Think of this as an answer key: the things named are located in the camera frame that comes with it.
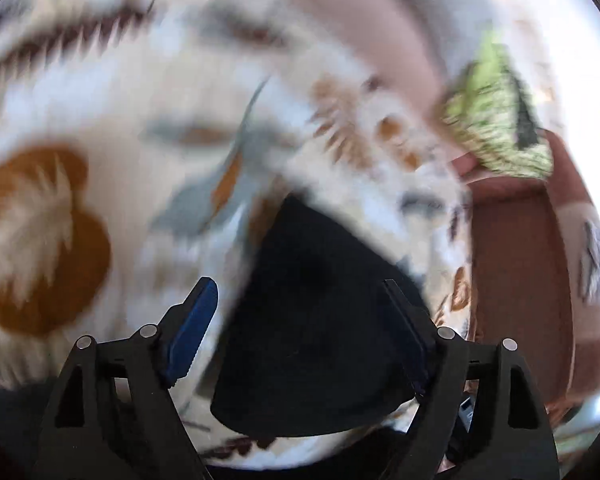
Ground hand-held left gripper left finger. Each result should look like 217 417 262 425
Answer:
35 276 220 480

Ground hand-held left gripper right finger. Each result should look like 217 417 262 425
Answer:
380 279 561 480

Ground black pants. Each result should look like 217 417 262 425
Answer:
210 195 431 438

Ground green checkered folded blanket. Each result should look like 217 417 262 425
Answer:
440 35 556 181

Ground leaf print plush blanket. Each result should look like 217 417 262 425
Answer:
0 0 481 471

